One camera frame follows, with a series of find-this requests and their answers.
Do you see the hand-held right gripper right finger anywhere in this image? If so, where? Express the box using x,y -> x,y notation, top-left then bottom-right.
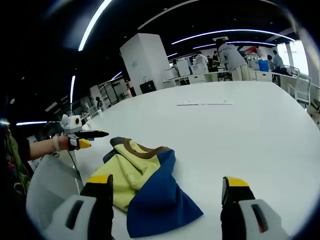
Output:
219,176 -> 291,240

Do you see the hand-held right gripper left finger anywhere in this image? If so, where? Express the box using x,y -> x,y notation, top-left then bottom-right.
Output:
44,173 -> 115,240

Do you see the yellow blue grey garment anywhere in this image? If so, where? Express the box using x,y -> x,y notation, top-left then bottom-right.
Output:
87,136 -> 205,239

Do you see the white template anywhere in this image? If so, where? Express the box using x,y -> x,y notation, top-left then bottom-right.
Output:
176,99 -> 234,107

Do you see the person's left hand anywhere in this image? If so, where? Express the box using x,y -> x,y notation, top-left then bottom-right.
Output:
59,134 -> 72,152

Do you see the short ceiling light strip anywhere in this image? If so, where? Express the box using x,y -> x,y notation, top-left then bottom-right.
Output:
70,75 -> 76,111

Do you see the metal shelf rack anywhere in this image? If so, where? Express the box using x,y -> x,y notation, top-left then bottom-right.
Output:
97,79 -> 126,106

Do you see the person's dark patterned clothing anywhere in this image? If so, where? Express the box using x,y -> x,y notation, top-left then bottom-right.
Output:
3,127 -> 35,198

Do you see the black box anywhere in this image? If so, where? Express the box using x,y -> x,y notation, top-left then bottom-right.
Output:
139,80 -> 157,95

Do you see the white square pillar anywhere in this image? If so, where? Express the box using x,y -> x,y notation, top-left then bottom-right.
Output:
119,33 -> 171,97

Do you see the long ceiling light strip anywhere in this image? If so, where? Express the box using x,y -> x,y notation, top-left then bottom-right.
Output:
171,29 -> 297,46
78,0 -> 114,52

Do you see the white mesh chair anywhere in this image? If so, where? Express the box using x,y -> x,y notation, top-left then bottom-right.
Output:
288,67 -> 312,104

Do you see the blue bin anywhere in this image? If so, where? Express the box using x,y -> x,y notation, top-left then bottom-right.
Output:
258,59 -> 270,73

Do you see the thin dark cable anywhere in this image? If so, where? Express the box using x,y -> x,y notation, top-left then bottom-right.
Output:
68,149 -> 77,173

